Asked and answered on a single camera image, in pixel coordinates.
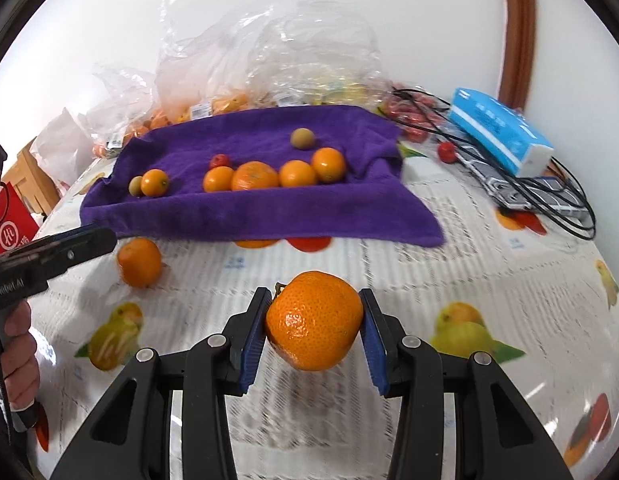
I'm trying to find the bag of red tomatoes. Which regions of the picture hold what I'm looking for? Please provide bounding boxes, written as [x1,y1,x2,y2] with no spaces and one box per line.
[381,89,443,143]

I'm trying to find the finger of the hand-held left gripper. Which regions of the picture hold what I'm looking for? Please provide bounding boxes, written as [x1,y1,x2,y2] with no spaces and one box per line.
[0,223,106,264]
[39,227,118,282]

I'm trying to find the clear bag of yellow fruit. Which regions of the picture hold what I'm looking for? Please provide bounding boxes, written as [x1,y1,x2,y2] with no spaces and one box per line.
[249,2,393,111]

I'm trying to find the blue tissue pack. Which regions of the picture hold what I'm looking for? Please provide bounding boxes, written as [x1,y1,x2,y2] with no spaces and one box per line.
[448,87,555,178]

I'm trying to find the purple towel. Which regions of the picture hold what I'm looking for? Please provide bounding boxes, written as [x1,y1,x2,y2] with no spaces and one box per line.
[79,105,445,248]

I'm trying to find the clear bag of oranges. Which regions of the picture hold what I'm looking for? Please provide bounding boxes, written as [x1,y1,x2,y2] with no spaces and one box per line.
[156,0,272,123]

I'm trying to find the black wire rack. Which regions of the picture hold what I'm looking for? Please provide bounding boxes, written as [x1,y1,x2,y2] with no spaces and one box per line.
[393,87,598,242]

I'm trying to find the orange with stem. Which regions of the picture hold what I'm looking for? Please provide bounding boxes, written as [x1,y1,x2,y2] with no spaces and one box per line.
[265,270,365,372]

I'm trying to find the large orange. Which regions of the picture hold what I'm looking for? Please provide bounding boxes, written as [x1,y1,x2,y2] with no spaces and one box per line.
[231,160,280,192]

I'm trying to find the red paper bag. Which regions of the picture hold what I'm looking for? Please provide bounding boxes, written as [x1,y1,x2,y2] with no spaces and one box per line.
[0,182,43,257]

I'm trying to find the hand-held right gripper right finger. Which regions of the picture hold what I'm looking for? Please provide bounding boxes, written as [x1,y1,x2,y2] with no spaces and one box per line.
[358,288,575,480]

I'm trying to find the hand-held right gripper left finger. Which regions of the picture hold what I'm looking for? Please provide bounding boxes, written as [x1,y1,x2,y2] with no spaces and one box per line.
[49,287,272,480]

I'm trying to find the brown wooden frame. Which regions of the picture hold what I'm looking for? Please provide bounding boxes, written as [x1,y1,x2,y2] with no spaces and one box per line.
[498,0,539,111]

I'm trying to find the cardboard box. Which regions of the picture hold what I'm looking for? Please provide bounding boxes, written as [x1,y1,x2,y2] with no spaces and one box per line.
[2,137,61,217]

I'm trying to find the brown kiwi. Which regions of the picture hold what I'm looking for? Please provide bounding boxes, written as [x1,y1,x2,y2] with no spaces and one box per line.
[290,128,316,151]

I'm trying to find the clear bag of tangerines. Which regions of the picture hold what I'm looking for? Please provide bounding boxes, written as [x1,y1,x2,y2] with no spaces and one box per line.
[90,64,162,161]

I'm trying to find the person's left hand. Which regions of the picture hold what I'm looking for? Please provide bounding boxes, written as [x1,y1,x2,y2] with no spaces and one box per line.
[2,306,40,412]

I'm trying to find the fruit print tablecloth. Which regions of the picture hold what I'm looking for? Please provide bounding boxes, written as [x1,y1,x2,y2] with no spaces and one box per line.
[26,125,619,480]

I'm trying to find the white plastic bag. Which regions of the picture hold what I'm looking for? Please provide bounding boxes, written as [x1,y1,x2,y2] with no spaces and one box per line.
[30,107,92,187]

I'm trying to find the small orange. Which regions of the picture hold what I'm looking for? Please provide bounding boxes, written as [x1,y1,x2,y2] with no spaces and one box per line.
[202,166,235,193]
[140,169,171,198]

